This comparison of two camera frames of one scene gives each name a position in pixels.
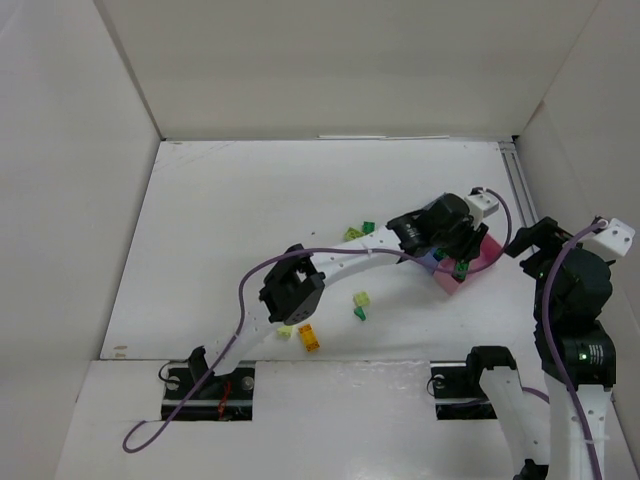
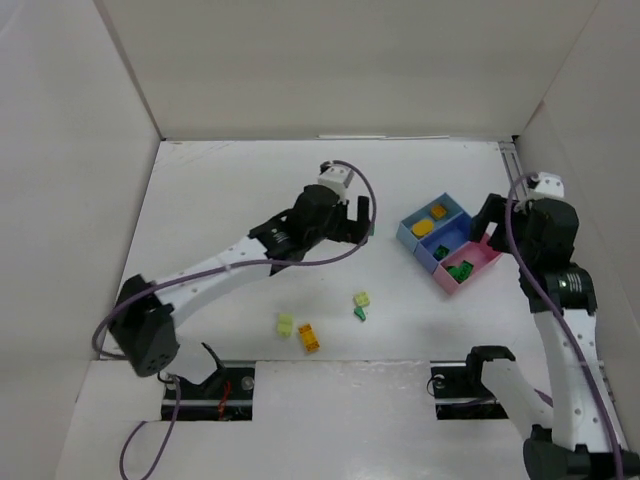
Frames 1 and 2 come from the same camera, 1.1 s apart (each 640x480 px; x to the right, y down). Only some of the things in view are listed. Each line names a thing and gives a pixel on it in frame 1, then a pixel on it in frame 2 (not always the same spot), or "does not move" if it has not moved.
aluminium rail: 518,182 does not move
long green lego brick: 442,253 does not move
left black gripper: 467,245 → 347,220
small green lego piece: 360,313 does not move
